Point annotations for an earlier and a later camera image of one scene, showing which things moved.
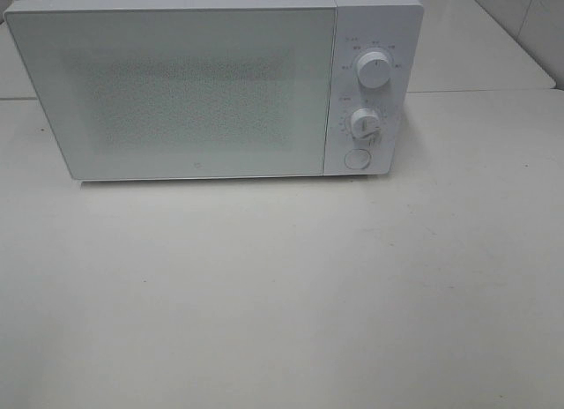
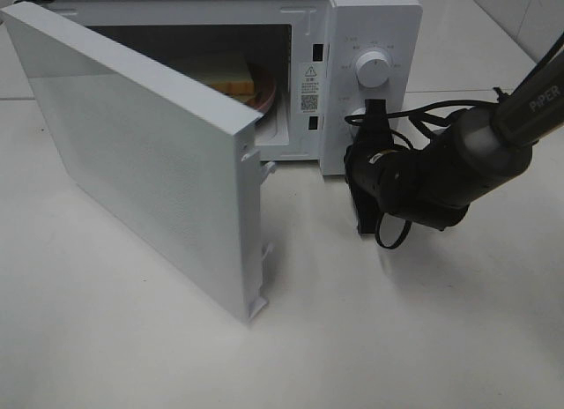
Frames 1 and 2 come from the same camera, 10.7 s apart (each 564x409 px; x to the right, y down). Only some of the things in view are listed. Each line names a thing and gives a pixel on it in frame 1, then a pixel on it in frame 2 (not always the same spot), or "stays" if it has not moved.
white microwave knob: [374, 70] stays
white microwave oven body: [212, 82] stays
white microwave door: [177, 92] → [179, 167]
